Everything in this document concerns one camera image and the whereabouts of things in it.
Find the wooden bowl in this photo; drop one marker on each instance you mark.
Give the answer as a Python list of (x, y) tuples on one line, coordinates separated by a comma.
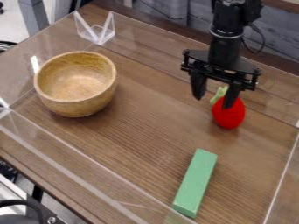
[(76, 83)]

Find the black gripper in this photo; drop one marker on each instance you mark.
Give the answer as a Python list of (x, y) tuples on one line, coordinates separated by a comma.
[(200, 70)]

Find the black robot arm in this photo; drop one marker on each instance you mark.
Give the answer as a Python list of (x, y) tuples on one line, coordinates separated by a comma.
[(222, 63)]

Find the grey post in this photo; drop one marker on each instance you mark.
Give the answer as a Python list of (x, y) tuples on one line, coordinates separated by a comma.
[(34, 15)]

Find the green rectangular block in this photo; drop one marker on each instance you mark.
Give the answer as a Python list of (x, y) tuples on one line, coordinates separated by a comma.
[(190, 195)]

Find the clear acrylic corner bracket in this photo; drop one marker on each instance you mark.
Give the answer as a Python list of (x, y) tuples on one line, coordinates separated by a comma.
[(98, 34)]

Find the clear acrylic front wall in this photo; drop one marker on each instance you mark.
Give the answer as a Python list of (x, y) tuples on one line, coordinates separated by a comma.
[(79, 182)]

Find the red plush strawberry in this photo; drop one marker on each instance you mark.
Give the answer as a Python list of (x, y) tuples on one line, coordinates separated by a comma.
[(229, 118)]

